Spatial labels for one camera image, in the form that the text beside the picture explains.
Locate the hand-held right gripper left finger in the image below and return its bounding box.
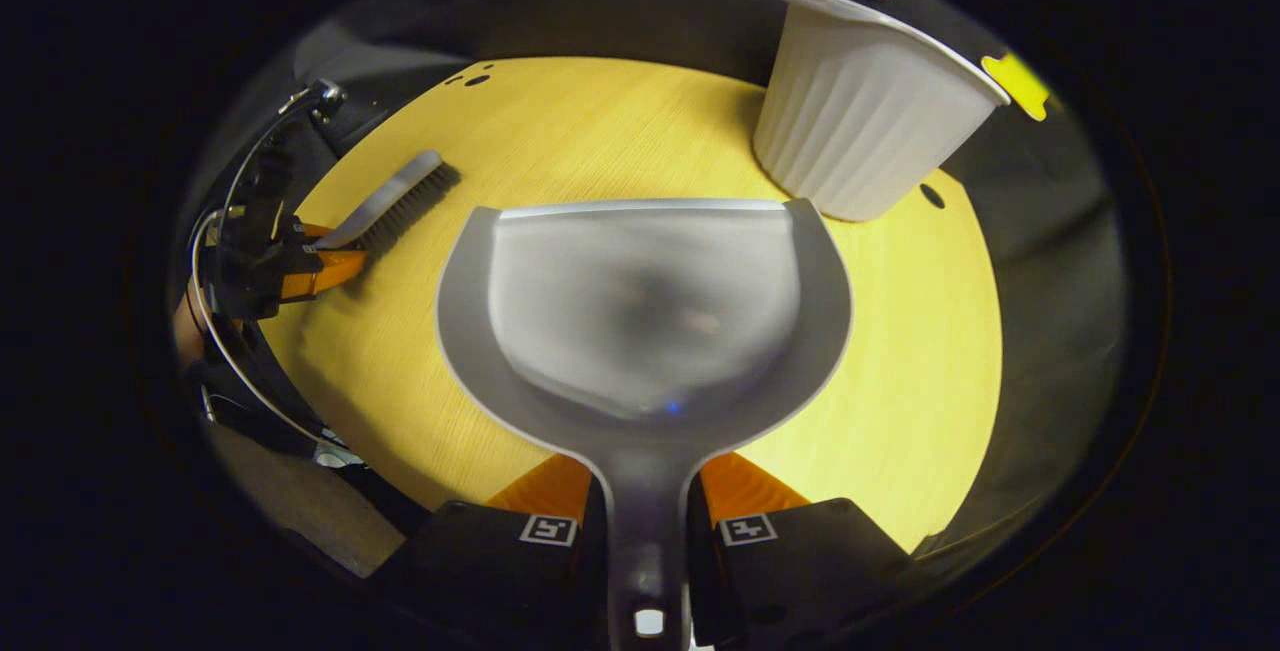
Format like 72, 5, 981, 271
375, 451, 606, 651

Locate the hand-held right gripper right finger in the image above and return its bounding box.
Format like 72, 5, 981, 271
690, 451, 916, 651

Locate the small grey broom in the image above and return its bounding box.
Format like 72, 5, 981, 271
310, 151, 461, 254

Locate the grey plastic dustpan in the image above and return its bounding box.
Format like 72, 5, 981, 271
435, 197, 854, 651

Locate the white ribbed garbage bin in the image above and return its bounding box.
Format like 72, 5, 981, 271
752, 0, 1011, 223

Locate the black backdrop cloth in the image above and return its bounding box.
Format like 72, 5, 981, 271
175, 0, 1131, 552

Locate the thin white cable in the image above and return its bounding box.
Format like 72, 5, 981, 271
188, 96, 351, 452

